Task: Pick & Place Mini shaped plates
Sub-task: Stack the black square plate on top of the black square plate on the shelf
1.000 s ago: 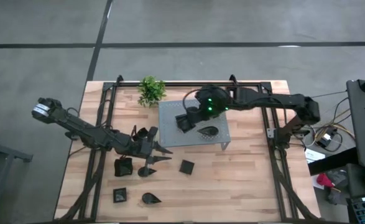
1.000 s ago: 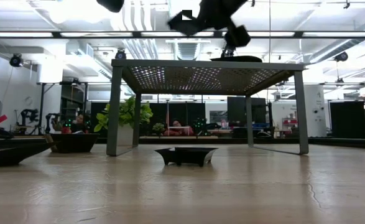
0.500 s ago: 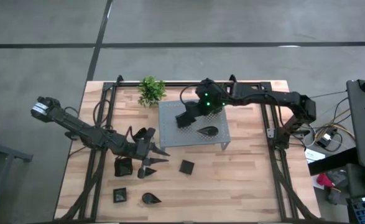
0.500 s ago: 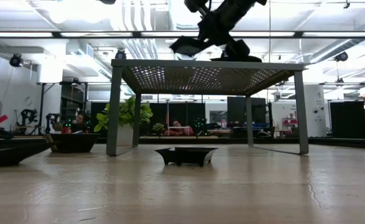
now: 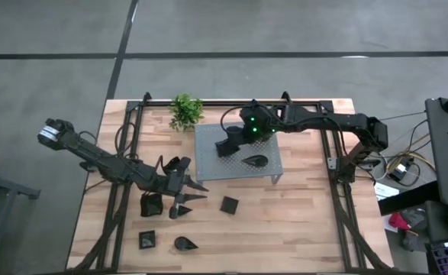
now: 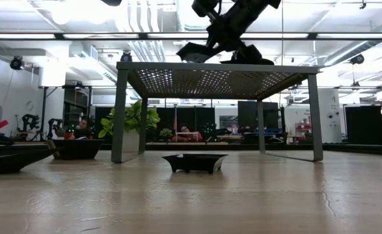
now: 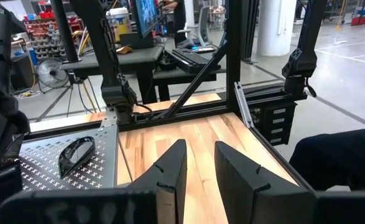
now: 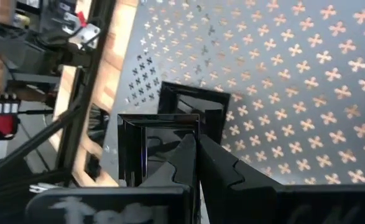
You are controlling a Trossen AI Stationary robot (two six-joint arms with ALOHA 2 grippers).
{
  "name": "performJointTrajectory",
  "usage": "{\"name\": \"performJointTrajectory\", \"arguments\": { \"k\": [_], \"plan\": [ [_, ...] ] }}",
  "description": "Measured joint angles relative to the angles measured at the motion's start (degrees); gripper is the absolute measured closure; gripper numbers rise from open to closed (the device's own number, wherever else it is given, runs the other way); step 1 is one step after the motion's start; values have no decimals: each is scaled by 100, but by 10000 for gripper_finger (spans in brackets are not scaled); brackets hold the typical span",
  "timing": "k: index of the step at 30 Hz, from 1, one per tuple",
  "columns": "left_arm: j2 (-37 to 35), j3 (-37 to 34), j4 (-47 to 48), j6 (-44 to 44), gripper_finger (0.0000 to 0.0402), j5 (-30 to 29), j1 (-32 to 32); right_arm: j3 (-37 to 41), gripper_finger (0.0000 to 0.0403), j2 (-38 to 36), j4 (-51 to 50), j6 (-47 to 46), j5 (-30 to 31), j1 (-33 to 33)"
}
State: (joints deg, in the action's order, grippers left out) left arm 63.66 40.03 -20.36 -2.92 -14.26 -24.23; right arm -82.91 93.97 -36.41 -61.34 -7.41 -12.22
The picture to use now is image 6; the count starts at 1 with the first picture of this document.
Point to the black background robot arm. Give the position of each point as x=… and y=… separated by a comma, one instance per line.
x=30, y=123
x=55, y=126

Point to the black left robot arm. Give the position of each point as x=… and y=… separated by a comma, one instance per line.
x=111, y=2

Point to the grey perforated metal shelf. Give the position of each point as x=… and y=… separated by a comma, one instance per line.
x=210, y=67

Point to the long ceiling light strip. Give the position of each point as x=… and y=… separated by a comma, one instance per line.
x=80, y=35

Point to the person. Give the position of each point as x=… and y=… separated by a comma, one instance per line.
x=186, y=134
x=81, y=128

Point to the black monitor panel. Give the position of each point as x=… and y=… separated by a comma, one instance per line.
x=247, y=113

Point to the white column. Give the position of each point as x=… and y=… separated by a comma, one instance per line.
x=330, y=117

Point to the green artificial potted plant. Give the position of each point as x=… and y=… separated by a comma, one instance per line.
x=132, y=118

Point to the black aluminium table frame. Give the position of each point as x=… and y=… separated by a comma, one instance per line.
x=236, y=147

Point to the black teardrop plate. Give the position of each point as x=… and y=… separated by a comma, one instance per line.
x=8, y=164

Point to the large black square plate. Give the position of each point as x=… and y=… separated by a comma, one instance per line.
x=76, y=150

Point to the black spot lamp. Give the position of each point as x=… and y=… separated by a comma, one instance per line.
x=357, y=59
x=126, y=57
x=16, y=63

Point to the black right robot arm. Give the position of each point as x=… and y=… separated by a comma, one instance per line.
x=268, y=3

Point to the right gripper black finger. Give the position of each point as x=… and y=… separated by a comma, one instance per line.
x=220, y=45
x=211, y=37

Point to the small black square plate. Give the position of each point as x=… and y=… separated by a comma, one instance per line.
x=194, y=53
x=195, y=162

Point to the small potted plant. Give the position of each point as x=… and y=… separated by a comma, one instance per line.
x=166, y=133

